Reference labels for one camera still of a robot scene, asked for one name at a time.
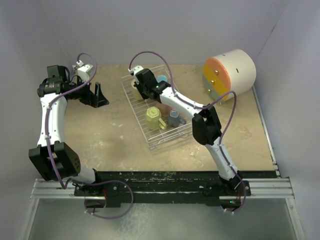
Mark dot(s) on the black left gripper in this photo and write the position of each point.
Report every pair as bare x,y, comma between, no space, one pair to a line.
95,100

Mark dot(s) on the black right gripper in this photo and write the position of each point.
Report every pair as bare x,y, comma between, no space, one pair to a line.
138,86

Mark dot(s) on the light blue mug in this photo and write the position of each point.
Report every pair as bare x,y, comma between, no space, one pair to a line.
161,78

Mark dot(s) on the yellow-green faceted mug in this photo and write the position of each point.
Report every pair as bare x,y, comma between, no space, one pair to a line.
154,119

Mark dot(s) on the pink faceted mug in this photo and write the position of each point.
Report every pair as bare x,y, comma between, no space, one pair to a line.
165,109

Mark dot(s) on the pale yellow round mug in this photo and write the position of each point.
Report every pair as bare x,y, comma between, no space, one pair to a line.
135,92

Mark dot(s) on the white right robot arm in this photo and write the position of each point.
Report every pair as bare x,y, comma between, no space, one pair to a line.
206,126

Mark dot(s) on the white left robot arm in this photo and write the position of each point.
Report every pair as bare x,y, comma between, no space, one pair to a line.
52,157

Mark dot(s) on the grey-blue small mug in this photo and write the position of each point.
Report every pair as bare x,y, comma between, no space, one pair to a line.
175,119

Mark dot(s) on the round cream drawer cabinet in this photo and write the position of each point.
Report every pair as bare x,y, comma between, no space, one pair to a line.
230,71

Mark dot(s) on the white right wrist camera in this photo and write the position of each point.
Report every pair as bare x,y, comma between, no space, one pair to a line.
133,71

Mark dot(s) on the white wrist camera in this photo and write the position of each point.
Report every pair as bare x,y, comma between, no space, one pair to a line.
84,72
133,71

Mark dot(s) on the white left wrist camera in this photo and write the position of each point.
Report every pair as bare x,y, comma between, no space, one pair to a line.
84,72

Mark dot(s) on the white wire dish rack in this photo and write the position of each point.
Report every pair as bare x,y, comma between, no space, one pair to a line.
157,137

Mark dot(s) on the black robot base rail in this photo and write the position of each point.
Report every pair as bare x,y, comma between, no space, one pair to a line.
165,187

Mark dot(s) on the aluminium frame rail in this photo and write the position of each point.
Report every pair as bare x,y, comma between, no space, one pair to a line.
269,213

